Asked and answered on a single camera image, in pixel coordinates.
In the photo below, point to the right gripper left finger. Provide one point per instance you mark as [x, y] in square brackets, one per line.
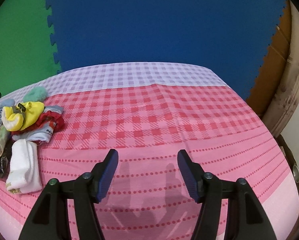
[90, 189]

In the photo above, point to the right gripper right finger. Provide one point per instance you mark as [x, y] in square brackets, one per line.
[205, 189]

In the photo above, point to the white towel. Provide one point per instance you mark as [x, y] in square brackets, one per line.
[24, 171]

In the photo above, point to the yellow soft cloth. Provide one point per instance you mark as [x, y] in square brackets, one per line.
[20, 117]

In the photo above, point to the teal fluffy scrunchie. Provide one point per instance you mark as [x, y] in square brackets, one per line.
[36, 94]

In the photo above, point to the red grey white sock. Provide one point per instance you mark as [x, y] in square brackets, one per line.
[41, 132]

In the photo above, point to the pink checkered tablecloth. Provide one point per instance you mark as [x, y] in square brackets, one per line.
[148, 111]

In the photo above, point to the orange foam mat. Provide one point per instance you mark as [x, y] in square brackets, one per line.
[273, 66]

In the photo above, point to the green foam mat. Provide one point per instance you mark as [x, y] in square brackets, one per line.
[26, 54]

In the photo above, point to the blue foam mat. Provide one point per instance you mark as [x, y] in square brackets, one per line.
[230, 37]

